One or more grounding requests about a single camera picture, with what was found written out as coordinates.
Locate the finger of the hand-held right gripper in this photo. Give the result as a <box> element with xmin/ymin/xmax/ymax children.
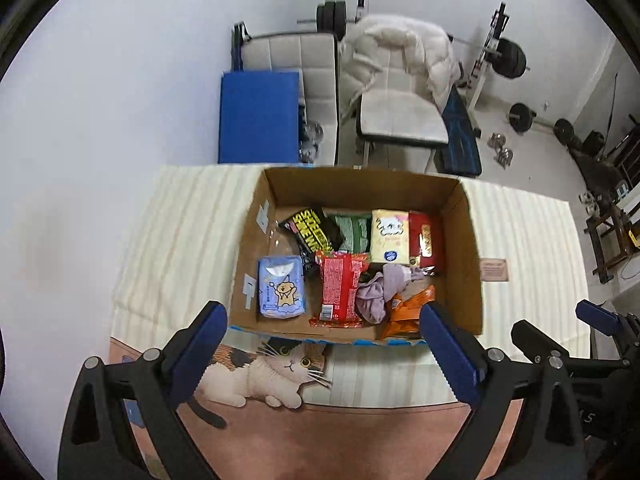
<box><xmin>511</xmin><ymin>319</ymin><xmax>573</xmax><ymax>367</ymax></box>
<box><xmin>575</xmin><ymin>300</ymin><xmax>640</xmax><ymax>361</ymax></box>

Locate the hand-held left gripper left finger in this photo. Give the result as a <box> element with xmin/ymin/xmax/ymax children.
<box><xmin>57</xmin><ymin>301</ymin><xmax>230</xmax><ymax>480</ymax></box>

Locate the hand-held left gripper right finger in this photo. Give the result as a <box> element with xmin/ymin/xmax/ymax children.
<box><xmin>419</xmin><ymin>302</ymin><xmax>587</xmax><ymax>480</ymax></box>

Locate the orange snack packet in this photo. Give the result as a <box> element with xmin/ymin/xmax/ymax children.
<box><xmin>380</xmin><ymin>285</ymin><xmax>437</xmax><ymax>341</ymax></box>

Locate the purple cloth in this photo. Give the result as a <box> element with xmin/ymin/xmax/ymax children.
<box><xmin>355</xmin><ymin>264</ymin><xmax>426</xmax><ymax>325</ymax></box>

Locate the blue tissue packet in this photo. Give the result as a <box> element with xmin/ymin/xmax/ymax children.
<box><xmin>256</xmin><ymin>255</ymin><xmax>307</xmax><ymax>320</ymax></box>

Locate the dark red packet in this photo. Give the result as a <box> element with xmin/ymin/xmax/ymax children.
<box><xmin>407</xmin><ymin>211</ymin><xmax>446</xmax><ymax>276</ymax></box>

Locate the cream cartoon snack box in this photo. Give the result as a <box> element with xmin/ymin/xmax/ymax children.
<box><xmin>370</xmin><ymin>209</ymin><xmax>411</xmax><ymax>265</ymax></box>

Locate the bright red snack packet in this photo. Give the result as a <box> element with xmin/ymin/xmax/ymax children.
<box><xmin>308</xmin><ymin>252</ymin><xmax>373</xmax><ymax>328</ymax></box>

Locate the green packet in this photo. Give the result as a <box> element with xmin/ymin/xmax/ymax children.
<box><xmin>322</xmin><ymin>208</ymin><xmax>373</xmax><ymax>254</ymax></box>

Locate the black and yellow snack packet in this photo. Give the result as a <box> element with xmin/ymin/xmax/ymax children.
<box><xmin>278</xmin><ymin>206</ymin><xmax>343</xmax><ymax>281</ymax></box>

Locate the cardboard box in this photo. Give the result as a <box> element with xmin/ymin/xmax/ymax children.
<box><xmin>227</xmin><ymin>166</ymin><xmax>485</xmax><ymax>348</ymax></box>

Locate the dark wooden chair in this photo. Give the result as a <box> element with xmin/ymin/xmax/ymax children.
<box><xmin>584</xmin><ymin>180</ymin><xmax>640</xmax><ymax>283</ymax></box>

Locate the small brown card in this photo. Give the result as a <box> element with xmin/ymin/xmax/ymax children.
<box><xmin>479</xmin><ymin>258</ymin><xmax>511</xmax><ymax>283</ymax></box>

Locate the black exercise machine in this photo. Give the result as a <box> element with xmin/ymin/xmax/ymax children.
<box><xmin>570</xmin><ymin>115</ymin><xmax>640</xmax><ymax>202</ymax></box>

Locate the thin black pole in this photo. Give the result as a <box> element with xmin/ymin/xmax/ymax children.
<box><xmin>602</xmin><ymin>72</ymin><xmax>621</xmax><ymax>158</ymax></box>

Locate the short barbell with black plates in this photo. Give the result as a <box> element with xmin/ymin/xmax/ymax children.
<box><xmin>507</xmin><ymin>102</ymin><xmax>576</xmax><ymax>147</ymax></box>

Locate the white padded chair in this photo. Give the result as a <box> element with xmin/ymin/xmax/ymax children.
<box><xmin>345</xmin><ymin>55</ymin><xmax>449</xmax><ymax>171</ymax></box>

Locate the blue folded mat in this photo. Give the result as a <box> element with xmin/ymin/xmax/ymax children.
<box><xmin>218</xmin><ymin>70</ymin><xmax>302</xmax><ymax>165</ymax></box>

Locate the long barbell with black plates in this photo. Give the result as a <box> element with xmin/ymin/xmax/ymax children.
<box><xmin>297</xmin><ymin>0</ymin><xmax>528</xmax><ymax>80</ymax></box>

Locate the white quilted chair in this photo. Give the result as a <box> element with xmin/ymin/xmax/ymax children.
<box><xmin>231</xmin><ymin>22</ymin><xmax>342</xmax><ymax>166</ymax></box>

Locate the white puffer jacket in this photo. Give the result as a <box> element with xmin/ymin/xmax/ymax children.
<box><xmin>339</xmin><ymin>14</ymin><xmax>463</xmax><ymax>111</ymax></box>

